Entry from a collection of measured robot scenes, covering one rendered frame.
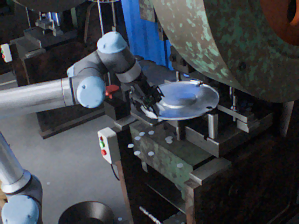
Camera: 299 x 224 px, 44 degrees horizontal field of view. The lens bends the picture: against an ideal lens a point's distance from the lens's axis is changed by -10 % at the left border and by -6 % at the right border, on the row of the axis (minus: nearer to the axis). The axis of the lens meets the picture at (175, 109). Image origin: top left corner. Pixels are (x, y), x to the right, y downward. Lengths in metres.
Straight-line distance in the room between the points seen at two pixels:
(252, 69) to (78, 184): 1.67
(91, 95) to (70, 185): 1.46
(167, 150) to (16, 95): 0.63
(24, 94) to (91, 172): 1.50
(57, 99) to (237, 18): 0.49
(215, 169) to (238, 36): 0.58
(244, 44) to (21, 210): 0.82
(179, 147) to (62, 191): 1.12
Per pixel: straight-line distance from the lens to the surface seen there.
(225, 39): 0.83
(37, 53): 2.76
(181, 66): 1.39
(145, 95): 1.19
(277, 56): 0.99
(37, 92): 1.02
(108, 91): 1.63
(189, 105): 1.40
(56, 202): 2.31
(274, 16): 1.07
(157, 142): 1.46
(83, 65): 1.10
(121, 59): 1.12
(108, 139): 1.58
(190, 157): 1.37
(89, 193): 2.31
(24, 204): 1.26
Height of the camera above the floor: 1.44
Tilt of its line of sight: 28 degrees down
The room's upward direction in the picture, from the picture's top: 5 degrees counter-clockwise
